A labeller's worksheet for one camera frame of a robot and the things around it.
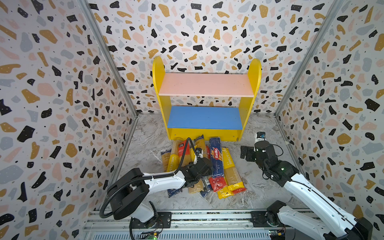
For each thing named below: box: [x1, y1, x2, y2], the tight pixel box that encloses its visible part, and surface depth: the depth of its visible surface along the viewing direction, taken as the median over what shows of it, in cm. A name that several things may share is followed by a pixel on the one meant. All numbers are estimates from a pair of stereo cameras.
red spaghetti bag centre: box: [209, 177, 227, 193], surface depth 83 cm
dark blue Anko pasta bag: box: [194, 134, 208, 158], surface depth 97 cm
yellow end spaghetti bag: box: [217, 186, 234, 200], surface depth 82 cm
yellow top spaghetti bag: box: [188, 179, 204, 194], surface depth 83 cm
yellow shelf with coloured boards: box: [152, 56, 262, 141], surface depth 100 cm
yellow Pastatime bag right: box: [222, 147, 247, 195], surface depth 85 cm
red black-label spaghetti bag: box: [178, 140, 191, 167], surface depth 92 cm
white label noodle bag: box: [202, 176, 211, 191], surface depth 85 cm
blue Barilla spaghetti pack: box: [209, 137, 224, 179], surface depth 89 cm
